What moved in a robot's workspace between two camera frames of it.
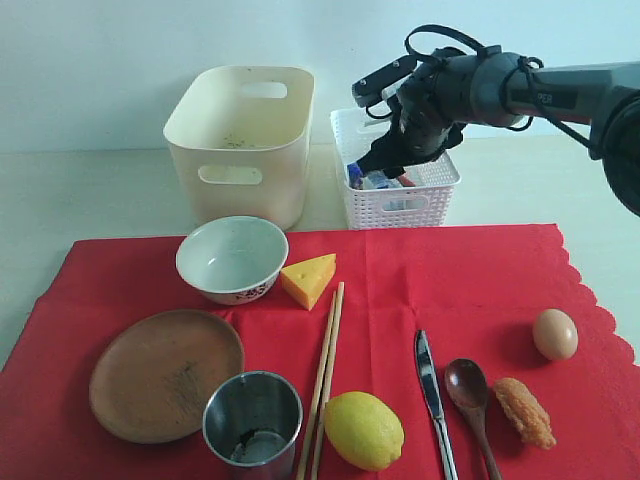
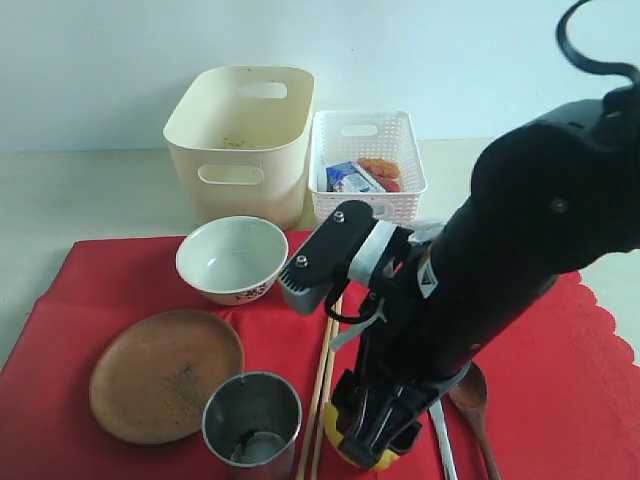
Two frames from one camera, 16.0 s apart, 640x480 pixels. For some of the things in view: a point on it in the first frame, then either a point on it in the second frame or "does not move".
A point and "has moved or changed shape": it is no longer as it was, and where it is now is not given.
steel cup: (251, 421) does not move
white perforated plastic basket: (424, 205) has moved or changed shape
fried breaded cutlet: (525, 412) has moved or changed shape
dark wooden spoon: (466, 386) does not move
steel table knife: (433, 396) does not move
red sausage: (405, 182) -> (389, 185)
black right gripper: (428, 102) -> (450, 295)
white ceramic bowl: (233, 260) does not move
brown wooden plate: (152, 375) does not move
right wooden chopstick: (318, 467) does not move
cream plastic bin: (239, 143) does not move
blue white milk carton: (374, 179) -> (348, 177)
